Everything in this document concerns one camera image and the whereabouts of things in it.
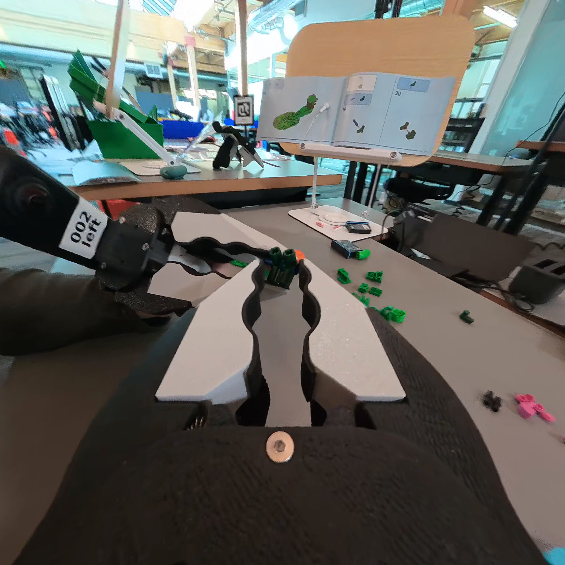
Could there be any green folded cardboard box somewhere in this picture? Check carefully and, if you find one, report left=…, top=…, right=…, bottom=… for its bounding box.
left=67, top=49, right=165, bottom=160

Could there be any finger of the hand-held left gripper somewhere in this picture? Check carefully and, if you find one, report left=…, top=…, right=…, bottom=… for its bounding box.
left=170, top=212, right=288, bottom=262
left=147, top=247, right=254, bottom=306

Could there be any pink brick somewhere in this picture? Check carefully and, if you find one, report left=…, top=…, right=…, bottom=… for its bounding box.
left=515, top=394, right=557, bottom=423

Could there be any brown wooden top desk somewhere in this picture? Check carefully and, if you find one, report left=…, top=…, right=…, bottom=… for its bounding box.
left=35, top=146, right=344, bottom=208

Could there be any light blue instruction booklet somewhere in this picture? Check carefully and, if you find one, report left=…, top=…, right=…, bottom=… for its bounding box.
left=257, top=73, right=456, bottom=149

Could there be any grey desk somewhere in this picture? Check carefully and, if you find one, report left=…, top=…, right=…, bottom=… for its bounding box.
left=0, top=196, right=565, bottom=565

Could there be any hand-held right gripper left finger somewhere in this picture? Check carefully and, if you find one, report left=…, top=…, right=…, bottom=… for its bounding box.
left=155, top=260, right=272, bottom=427

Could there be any dark green brick assembly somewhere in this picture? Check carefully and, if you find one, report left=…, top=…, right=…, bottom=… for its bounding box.
left=264, top=247, right=298, bottom=290

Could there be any dark wooden top desk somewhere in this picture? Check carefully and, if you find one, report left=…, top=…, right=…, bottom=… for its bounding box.
left=344, top=139, right=565, bottom=235

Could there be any person's left forearm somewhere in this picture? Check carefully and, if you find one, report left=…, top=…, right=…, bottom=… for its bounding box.
left=0, top=267, right=195, bottom=356

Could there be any dark grey battery charger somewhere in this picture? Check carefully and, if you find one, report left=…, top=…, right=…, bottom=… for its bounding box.
left=508, top=257, right=565, bottom=306

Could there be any black office chair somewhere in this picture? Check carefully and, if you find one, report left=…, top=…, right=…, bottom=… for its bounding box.
left=383, top=176, right=457, bottom=210

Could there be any idle hand-held gripper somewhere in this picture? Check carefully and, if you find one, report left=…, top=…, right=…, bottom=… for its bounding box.
left=212, top=120, right=265, bottom=171

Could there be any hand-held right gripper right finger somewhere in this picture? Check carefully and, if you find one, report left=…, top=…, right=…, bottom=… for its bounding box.
left=298, top=259, right=406, bottom=427

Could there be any pile of green bricks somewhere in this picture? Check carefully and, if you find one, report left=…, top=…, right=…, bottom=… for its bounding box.
left=337, top=267, right=407, bottom=324

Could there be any black white marker sign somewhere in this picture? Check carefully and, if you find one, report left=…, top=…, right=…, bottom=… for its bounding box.
left=233, top=94, right=256, bottom=126

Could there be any black cable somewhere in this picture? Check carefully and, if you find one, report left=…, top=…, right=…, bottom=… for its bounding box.
left=441, top=269, right=537, bottom=312

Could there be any dark brown cardboard box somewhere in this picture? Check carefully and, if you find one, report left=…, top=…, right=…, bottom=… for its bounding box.
left=392, top=211, right=537, bottom=276

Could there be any wooden book stand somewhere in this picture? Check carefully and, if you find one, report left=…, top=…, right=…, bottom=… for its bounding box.
left=285, top=14, right=477, bottom=242

